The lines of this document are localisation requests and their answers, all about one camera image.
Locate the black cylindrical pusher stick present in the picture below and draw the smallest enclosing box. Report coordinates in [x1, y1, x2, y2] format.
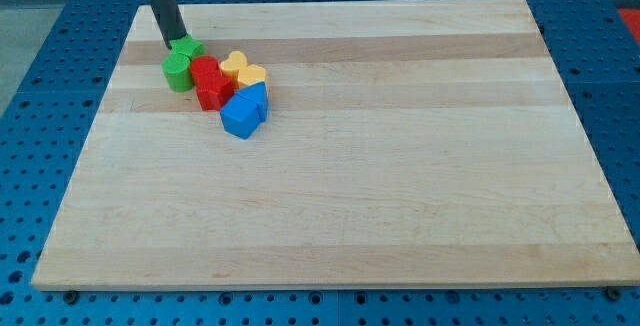
[149, 0, 187, 49]

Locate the green star block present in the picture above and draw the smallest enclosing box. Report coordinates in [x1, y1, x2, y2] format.
[169, 34, 206, 60]

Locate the red star block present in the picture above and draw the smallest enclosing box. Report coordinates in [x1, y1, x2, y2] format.
[196, 76, 235, 111]

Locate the green cylinder block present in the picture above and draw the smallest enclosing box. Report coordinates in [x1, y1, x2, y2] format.
[161, 53, 194, 92]

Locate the red cylinder block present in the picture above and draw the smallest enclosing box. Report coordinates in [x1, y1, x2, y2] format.
[189, 55, 220, 86]

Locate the yellow heart block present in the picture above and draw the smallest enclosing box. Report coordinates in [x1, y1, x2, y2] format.
[219, 51, 248, 81]

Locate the yellow pentagon block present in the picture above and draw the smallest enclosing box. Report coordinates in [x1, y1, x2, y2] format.
[237, 64, 268, 89]

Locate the blue cube block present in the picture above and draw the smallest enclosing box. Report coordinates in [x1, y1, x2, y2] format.
[220, 96, 261, 139]

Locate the light wooden board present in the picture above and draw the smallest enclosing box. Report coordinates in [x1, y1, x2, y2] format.
[32, 0, 639, 291]

